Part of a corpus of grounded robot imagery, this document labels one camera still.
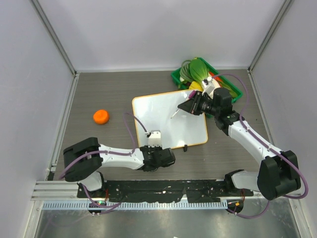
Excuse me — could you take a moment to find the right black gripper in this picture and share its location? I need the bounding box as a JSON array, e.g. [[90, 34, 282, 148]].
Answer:
[[178, 90, 220, 117]]

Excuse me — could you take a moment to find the white marker pen body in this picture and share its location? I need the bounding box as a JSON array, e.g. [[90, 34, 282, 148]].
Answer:
[[170, 109, 179, 119]]

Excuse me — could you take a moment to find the magenta marker cap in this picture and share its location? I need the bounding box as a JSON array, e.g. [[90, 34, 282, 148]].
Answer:
[[188, 90, 196, 100]]

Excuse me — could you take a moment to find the orange framed whiteboard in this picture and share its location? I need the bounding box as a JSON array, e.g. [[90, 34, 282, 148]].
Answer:
[[132, 90, 208, 149]]

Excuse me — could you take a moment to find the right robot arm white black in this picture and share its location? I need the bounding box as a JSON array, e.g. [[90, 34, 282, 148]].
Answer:
[[177, 88, 301, 200]]

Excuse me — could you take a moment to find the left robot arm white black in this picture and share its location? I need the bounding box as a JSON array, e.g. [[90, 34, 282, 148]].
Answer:
[[59, 137, 176, 198]]

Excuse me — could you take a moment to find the right black whiteboard foot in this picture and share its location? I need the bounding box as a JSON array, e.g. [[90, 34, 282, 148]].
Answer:
[[183, 144, 188, 152]]

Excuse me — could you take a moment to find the yellow toy vegetable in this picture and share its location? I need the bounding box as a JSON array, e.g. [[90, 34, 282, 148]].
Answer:
[[188, 81, 203, 92]]

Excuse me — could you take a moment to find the grey green coiled toy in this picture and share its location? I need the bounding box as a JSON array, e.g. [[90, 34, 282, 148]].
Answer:
[[179, 59, 194, 83]]

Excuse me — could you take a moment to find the toy bok choy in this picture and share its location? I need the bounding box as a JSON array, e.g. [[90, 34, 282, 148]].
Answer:
[[189, 58, 210, 85]]

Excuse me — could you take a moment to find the red orange toy pepper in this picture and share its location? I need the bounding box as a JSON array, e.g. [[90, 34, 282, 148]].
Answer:
[[209, 71, 226, 85]]

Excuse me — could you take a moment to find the orange toy fruit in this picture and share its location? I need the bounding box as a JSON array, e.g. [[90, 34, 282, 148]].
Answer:
[[93, 110, 109, 124]]

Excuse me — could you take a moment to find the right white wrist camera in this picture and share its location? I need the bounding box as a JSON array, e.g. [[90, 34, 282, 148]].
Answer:
[[201, 76, 220, 99]]

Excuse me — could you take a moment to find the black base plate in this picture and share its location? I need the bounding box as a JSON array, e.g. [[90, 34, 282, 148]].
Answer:
[[89, 179, 254, 203]]

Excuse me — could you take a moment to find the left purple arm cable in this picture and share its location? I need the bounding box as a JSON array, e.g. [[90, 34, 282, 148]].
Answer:
[[58, 112, 151, 215]]

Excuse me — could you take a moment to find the slotted grey cable duct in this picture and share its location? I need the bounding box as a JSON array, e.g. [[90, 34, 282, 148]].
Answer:
[[42, 200, 227, 210]]

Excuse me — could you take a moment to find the right aluminium frame post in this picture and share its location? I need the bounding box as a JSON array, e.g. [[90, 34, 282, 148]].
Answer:
[[248, 0, 294, 73]]

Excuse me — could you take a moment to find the aluminium frame post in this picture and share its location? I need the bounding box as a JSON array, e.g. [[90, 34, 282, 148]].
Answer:
[[29, 0, 77, 76], [248, 0, 294, 73]]

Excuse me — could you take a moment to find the left aluminium frame post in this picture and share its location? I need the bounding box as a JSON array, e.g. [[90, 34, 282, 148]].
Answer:
[[29, 0, 77, 76]]

